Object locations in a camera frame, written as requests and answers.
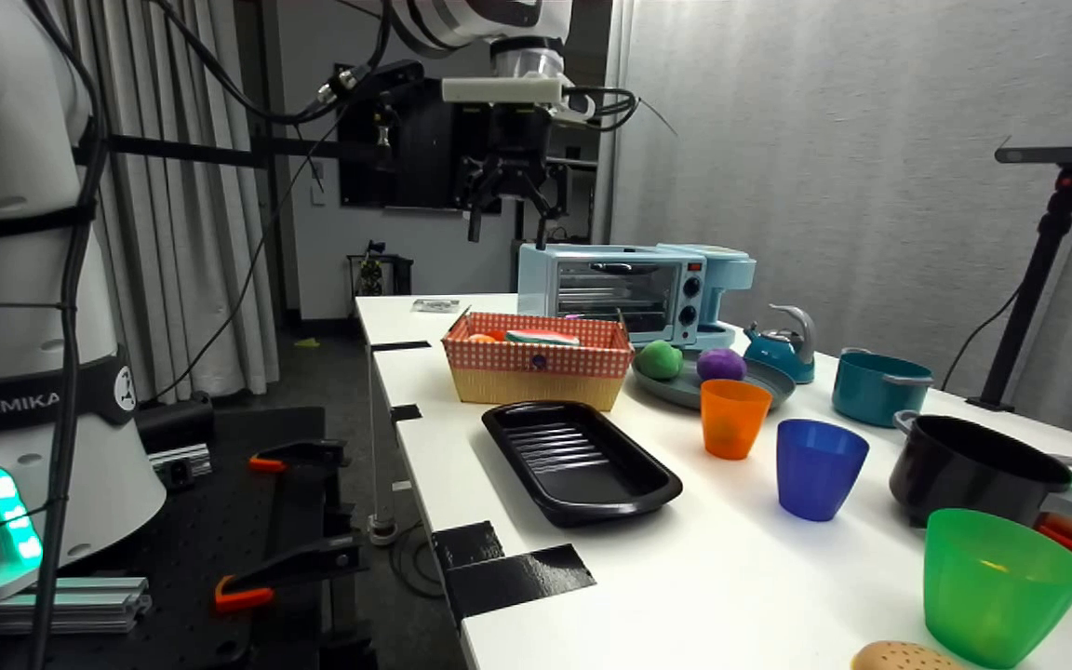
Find pale pleated curtain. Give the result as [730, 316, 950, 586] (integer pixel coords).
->
[37, 0, 287, 405]

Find toy burger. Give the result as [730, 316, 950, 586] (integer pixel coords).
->
[850, 637, 967, 670]

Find grey teal plate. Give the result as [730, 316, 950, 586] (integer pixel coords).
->
[624, 359, 798, 416]

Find black pot grey handle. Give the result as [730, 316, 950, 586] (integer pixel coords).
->
[885, 415, 1072, 549]

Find black oven tray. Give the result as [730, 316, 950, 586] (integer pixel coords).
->
[480, 398, 684, 529]

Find grey backdrop curtain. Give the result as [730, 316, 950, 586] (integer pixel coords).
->
[608, 0, 1072, 451]

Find light blue toy oven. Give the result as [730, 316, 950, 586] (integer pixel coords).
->
[514, 239, 758, 354]

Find orange plastic cup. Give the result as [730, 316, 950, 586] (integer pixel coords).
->
[697, 377, 774, 465]

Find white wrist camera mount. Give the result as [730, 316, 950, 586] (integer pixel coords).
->
[441, 74, 570, 112]

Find teal toy kettle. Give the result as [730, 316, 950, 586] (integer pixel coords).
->
[740, 302, 820, 386]

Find black camera tripod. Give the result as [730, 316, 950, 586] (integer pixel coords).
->
[967, 130, 1072, 415]

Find aluminium rail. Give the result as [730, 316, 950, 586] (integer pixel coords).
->
[0, 575, 156, 640]

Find purple round toy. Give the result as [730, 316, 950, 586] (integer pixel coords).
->
[692, 345, 751, 384]

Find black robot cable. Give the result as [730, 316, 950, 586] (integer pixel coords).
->
[25, 0, 113, 670]

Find teal toy pot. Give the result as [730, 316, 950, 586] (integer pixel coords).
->
[831, 345, 938, 432]

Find green plastic cup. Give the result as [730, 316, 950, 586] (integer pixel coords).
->
[921, 508, 1072, 670]

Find green round toy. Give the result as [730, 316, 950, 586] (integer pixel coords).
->
[630, 341, 687, 386]

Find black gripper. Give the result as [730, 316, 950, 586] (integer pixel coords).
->
[450, 106, 562, 254]

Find short black tape strip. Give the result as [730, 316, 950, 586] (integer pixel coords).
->
[432, 517, 510, 575]

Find black workbench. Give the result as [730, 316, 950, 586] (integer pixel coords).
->
[124, 403, 472, 670]

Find blue plastic cup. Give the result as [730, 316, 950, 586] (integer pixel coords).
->
[774, 416, 870, 524]

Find black clamp orange tip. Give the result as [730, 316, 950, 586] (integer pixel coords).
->
[213, 533, 360, 620]
[246, 439, 345, 482]

